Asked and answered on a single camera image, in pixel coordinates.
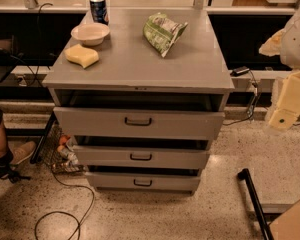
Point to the black power adapter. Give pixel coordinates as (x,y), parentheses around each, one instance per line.
(239,71)

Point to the grey top drawer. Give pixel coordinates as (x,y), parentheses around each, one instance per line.
(140,123)

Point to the grey middle drawer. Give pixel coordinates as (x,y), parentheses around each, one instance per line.
(141,157)

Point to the green chip bag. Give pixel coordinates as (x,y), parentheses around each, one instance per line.
(162,33)

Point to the grey drawer cabinet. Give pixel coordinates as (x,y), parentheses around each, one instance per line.
(131,75)

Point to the wire basket with items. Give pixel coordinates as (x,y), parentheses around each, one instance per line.
(59,155)

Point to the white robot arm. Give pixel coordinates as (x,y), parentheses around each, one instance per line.
(285,108)

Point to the white bowl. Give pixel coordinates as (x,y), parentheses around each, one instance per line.
(91,34)

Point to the grey bottom drawer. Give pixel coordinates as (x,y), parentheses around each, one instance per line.
(143,181)

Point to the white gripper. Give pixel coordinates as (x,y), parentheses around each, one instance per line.
(297,47)

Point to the tan shoe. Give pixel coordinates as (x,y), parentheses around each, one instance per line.
(23,152)

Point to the black metal frame leg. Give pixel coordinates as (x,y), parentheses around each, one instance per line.
(245,176)

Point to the grey drawer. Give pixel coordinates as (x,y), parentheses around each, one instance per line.
(140,123)
(143,181)
(141,157)

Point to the black chair base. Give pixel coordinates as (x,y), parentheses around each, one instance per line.
(12,175)

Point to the yellow sponge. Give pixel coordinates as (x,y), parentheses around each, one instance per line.
(82,56)

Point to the blue soda can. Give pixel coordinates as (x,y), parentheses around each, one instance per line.
(99,11)

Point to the cardboard box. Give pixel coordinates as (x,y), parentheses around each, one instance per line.
(287,225)

